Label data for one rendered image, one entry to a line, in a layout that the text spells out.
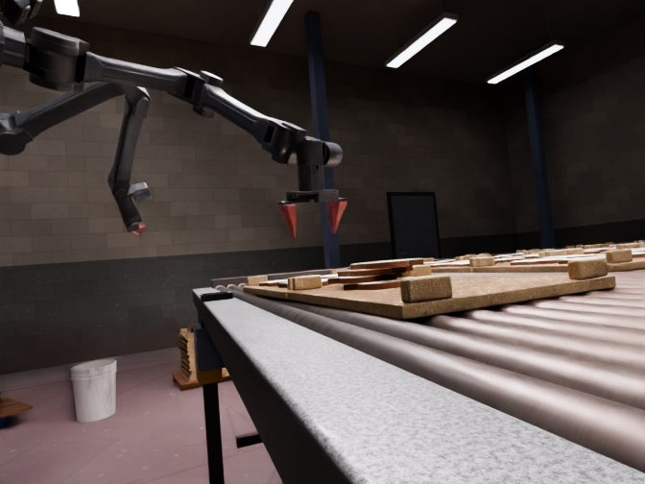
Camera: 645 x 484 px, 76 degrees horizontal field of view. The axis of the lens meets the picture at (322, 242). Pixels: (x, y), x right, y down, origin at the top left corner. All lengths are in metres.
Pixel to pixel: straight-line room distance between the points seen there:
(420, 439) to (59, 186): 6.05
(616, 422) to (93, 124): 6.27
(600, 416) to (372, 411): 0.09
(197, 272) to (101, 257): 1.22
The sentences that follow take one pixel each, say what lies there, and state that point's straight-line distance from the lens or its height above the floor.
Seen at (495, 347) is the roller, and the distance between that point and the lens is 0.32.
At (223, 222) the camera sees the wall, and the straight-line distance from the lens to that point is 6.17.
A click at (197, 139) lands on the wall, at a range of 6.37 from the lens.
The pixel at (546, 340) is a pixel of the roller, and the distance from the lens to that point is 0.35.
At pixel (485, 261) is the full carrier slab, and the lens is 1.29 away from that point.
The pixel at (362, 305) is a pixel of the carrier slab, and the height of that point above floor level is 0.93.
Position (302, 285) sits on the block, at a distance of 0.81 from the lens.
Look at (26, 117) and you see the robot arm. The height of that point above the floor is 1.47.
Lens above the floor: 0.99
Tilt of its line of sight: 3 degrees up
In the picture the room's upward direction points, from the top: 5 degrees counter-clockwise
